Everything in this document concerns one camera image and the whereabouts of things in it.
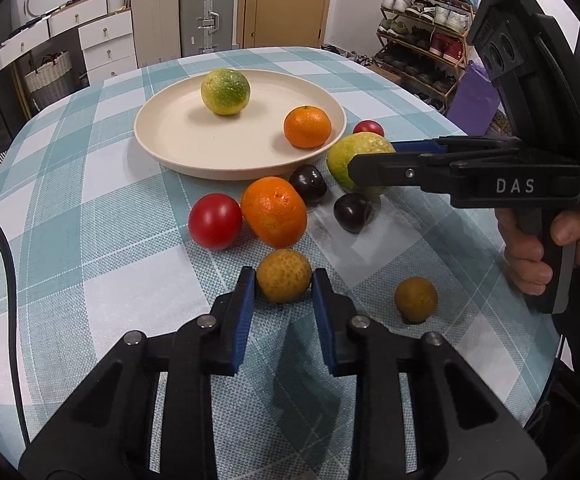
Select white drawer cabinet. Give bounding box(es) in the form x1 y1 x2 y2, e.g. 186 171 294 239
0 0 138 86

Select rows of shoes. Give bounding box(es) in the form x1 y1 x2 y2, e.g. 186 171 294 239
376 0 480 111

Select cream suitcase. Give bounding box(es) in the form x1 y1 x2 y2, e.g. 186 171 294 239
131 0 182 68

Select pile of loose shoes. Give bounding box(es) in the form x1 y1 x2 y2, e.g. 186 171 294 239
322 44 373 67

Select large red tomato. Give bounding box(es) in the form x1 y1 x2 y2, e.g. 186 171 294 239
188 193 244 251

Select orange tangerine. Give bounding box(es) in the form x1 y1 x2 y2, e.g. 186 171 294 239
240 176 308 250
283 105 332 149

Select purple bag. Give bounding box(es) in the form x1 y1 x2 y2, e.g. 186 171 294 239
445 60 503 136

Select yellow green guava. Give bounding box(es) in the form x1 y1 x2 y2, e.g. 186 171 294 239
326 132 397 196

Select small red tomato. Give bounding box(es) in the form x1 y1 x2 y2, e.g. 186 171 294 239
353 119 385 137

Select black cable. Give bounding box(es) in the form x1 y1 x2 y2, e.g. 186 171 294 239
0 199 32 448

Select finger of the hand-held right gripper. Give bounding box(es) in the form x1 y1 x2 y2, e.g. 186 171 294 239
393 136 521 155
347 152 471 195

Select teal checked tablecloth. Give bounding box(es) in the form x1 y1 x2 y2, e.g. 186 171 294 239
0 46 578 480

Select green yellow citrus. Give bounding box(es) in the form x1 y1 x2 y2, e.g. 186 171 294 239
200 68 251 116

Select person's right hand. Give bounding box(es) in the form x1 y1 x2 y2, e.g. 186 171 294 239
495 206 580 296

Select woven laundry basket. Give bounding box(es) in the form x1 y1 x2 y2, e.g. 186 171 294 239
24 51 73 111

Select wooden shoe rack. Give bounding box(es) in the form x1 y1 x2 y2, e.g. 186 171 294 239
372 0 481 116

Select silver suitcase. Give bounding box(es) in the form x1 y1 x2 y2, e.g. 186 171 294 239
179 0 235 57

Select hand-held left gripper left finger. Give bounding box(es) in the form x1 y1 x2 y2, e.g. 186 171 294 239
18 266 257 480

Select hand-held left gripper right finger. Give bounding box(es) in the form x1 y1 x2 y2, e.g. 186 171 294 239
311 268 548 480

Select wooden door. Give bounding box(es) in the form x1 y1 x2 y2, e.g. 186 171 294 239
237 0 337 50

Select brown longan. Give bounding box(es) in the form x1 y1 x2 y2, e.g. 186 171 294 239
256 249 313 305
394 276 439 324

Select cream round plate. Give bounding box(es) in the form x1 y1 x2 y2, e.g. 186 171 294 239
134 69 347 181

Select dark plum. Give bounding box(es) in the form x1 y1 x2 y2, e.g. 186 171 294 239
333 193 374 234
288 164 328 206

